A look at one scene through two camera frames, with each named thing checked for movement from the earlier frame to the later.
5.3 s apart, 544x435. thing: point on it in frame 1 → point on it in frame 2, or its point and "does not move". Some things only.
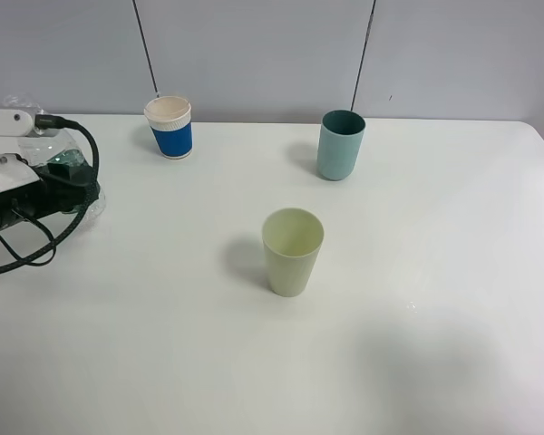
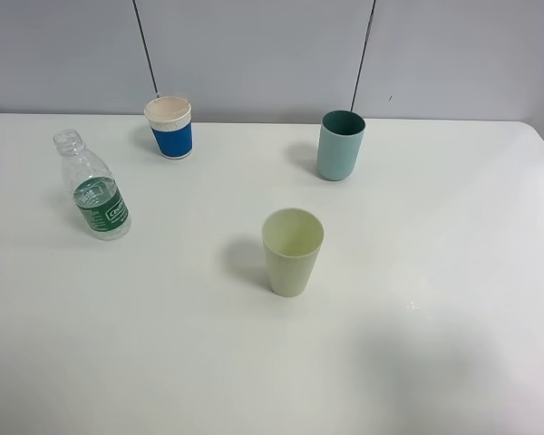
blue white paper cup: (170, 119) does not move
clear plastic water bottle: (40, 144) → (93, 188)
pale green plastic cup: (292, 238) does not move
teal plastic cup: (340, 142) does not move
